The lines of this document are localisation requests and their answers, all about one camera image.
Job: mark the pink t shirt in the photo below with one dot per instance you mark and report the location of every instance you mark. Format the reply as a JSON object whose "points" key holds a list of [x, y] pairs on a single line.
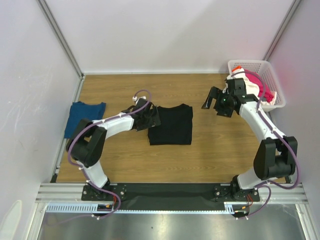
{"points": [[260, 89]]}

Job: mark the cream white t shirt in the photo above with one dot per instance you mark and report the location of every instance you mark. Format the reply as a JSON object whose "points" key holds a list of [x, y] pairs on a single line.
{"points": [[240, 75]]}

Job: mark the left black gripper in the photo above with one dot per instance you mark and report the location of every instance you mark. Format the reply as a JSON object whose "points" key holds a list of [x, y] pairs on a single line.
{"points": [[154, 121]]}

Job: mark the black t shirt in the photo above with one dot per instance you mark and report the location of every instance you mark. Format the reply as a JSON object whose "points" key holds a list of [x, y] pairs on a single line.
{"points": [[176, 126]]}

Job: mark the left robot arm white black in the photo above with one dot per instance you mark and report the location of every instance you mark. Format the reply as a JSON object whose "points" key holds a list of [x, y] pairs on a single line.
{"points": [[84, 149]]}

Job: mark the white plastic basket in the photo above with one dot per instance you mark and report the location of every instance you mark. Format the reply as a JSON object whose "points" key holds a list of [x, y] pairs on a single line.
{"points": [[265, 72]]}

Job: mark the aluminium frame rail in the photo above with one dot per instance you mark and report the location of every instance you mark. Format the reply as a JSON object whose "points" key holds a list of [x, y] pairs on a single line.
{"points": [[83, 199]]}

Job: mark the orange garment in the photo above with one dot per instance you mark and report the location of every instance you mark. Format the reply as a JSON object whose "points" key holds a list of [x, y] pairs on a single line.
{"points": [[237, 69]]}

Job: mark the right aluminium corner post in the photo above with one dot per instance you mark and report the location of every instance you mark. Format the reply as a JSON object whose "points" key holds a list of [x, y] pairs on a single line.
{"points": [[282, 28]]}

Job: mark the folded blue t shirt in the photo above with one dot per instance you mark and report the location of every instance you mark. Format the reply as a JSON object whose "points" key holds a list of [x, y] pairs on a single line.
{"points": [[80, 110]]}

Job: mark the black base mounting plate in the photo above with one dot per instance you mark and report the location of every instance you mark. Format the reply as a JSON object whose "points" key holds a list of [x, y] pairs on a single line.
{"points": [[180, 196]]}

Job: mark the aluminium corner post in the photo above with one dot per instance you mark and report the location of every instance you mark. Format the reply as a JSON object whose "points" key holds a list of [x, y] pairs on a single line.
{"points": [[282, 28], [45, 8]]}

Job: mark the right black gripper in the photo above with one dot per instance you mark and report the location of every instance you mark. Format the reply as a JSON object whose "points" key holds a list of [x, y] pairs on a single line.
{"points": [[218, 100]]}

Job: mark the left aluminium corner post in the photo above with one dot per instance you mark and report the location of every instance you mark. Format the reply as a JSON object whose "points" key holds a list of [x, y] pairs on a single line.
{"points": [[45, 8]]}

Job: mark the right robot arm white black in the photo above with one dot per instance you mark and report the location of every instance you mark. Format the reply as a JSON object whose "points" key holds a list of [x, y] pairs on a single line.
{"points": [[276, 156]]}

